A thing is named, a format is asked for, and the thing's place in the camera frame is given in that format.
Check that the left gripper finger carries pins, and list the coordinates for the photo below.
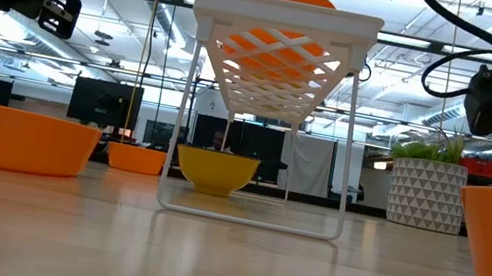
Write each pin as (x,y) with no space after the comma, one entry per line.
(61,11)

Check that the red box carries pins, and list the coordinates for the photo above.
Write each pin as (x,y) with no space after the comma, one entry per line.
(482,167)

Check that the black computer monitor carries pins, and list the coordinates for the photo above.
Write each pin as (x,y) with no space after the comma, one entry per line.
(105,103)

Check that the succulent in triangle-patterned pot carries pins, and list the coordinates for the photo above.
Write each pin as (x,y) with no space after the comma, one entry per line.
(426,195)

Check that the person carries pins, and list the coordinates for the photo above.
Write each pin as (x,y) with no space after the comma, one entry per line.
(218,139)

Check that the grey hanging curtain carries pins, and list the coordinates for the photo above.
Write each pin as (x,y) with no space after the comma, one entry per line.
(312,165)

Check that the dark screen panel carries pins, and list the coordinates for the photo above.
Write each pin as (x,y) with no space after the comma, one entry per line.
(250,141)

